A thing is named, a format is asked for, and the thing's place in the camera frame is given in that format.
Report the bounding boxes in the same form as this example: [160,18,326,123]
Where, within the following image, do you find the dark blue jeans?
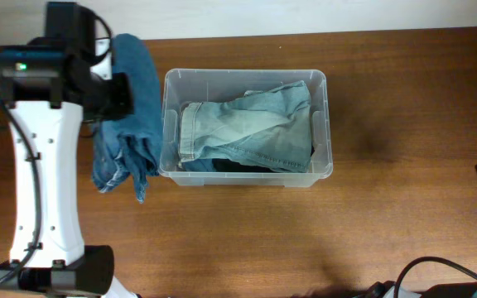
[92,33,163,203]

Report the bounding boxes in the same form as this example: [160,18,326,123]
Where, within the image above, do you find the teal blue shirt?
[181,159,217,172]

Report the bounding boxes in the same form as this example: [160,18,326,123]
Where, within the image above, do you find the dark navy garment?
[210,141,315,173]

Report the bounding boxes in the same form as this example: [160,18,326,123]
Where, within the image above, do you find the clear plastic storage bin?
[159,68,334,188]

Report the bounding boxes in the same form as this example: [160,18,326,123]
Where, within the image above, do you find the light blue jeans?
[178,80,312,173]

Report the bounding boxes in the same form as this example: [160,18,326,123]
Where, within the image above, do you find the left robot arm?
[0,2,133,297]

